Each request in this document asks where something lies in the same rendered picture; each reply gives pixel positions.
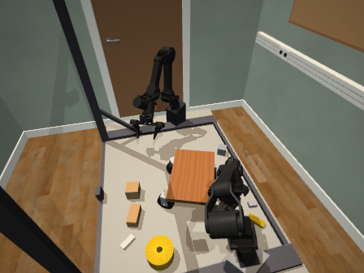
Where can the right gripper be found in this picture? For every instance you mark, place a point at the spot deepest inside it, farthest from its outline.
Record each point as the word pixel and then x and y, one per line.
pixel 229 202

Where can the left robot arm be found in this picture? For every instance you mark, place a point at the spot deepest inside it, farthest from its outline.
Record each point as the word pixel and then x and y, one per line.
pixel 146 102

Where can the orange wooden dolly on black caster wheels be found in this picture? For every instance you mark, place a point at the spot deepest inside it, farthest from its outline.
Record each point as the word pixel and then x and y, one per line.
pixel 192 173

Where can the yellow rectangular block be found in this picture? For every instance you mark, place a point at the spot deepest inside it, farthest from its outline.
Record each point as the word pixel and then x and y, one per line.
pixel 256 220

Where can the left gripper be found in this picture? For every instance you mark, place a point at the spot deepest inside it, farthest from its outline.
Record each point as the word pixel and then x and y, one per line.
pixel 135 123

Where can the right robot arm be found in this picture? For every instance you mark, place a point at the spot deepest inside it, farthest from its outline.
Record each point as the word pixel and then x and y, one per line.
pixel 231 224

